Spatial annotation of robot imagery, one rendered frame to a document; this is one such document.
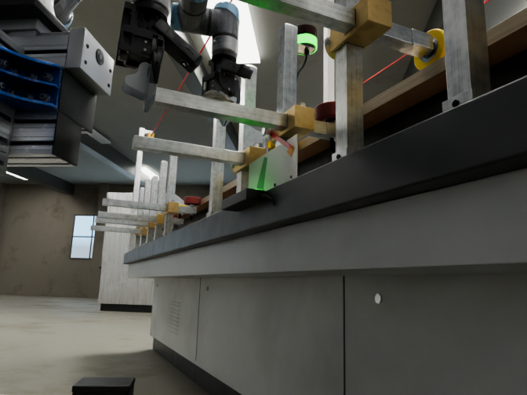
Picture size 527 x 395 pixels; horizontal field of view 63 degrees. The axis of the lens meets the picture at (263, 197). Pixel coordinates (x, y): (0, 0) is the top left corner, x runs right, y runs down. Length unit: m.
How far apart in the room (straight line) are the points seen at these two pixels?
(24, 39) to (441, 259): 0.89
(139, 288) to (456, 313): 7.04
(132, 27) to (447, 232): 0.66
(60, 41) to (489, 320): 0.95
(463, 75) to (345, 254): 0.34
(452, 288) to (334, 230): 0.23
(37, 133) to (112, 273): 6.96
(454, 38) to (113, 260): 7.48
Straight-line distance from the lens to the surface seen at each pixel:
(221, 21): 1.31
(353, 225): 0.74
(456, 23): 0.63
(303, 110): 0.95
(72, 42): 1.01
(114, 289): 7.83
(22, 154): 0.96
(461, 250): 0.57
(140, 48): 0.90
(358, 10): 0.82
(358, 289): 1.06
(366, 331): 1.04
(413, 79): 0.91
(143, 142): 1.11
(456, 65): 0.61
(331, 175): 0.74
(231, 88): 1.23
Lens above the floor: 0.49
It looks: 12 degrees up
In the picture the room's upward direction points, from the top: 2 degrees clockwise
